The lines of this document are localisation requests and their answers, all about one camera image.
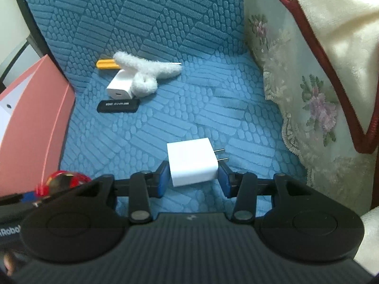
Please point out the pink storage box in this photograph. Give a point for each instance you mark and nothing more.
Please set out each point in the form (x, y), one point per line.
(37, 107)

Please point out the cream blanket red trim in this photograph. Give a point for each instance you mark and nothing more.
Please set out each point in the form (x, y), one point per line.
(343, 36)

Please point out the white USB-C charger block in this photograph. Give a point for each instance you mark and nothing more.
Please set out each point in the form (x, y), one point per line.
(120, 87)

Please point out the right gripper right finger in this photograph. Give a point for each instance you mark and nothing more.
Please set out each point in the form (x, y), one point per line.
(244, 188)

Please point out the white fluffy cloth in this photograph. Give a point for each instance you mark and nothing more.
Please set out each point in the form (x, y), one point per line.
(148, 72)

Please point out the black rectangular stick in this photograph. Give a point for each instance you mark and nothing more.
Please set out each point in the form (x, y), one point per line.
(118, 106)

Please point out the red black figurine toy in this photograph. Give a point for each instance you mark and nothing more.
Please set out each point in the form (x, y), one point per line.
(61, 181)

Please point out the blue textured sofa cover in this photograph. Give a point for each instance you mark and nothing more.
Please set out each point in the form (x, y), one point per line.
(218, 95)

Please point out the floral lace cushion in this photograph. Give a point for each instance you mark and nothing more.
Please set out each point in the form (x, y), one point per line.
(315, 127)

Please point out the yellow handled screwdriver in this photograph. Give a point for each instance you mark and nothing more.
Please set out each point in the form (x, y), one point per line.
(107, 64)

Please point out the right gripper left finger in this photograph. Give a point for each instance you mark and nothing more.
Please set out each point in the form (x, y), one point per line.
(144, 185)

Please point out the white plug charger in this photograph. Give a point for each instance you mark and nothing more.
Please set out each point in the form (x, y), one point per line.
(193, 161)

